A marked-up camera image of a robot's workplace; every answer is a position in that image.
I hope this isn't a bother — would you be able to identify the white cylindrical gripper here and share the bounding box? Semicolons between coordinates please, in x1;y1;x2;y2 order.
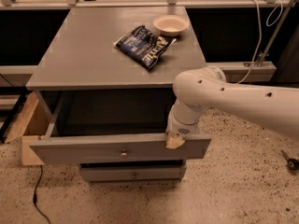
166;99;207;149

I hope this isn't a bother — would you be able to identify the grey top drawer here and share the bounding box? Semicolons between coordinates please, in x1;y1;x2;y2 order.
30;89;211;164

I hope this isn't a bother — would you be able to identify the grey drawer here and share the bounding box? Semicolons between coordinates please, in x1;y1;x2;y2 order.
30;89;211;164
79;165;186;182

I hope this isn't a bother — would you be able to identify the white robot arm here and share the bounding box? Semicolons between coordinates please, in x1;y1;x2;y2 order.
166;67;299;149

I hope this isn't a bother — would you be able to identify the grey bottom drawer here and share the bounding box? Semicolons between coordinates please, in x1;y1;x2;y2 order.
79;165;186;182

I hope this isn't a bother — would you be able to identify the grey drawer cabinet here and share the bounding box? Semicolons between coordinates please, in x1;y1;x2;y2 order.
25;6;214;183

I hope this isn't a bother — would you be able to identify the blue chip bag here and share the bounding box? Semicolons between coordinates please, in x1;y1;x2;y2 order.
114;25;176;71

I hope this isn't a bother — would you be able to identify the white paper bowl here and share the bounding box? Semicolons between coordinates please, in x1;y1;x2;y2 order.
153;15;189;36

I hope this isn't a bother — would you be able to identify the black tool on floor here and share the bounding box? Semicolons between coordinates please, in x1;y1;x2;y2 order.
281;151;299;171

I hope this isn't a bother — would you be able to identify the slanted metal pole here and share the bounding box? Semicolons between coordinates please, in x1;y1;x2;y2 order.
254;0;296;66

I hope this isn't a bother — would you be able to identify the light wooden box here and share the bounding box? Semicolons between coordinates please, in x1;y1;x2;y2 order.
6;92;50;166

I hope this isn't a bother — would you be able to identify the grey metal railing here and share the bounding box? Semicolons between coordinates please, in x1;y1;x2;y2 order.
0;0;299;84

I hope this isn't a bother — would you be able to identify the black floor cable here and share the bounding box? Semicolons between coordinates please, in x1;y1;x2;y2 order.
32;165;52;224

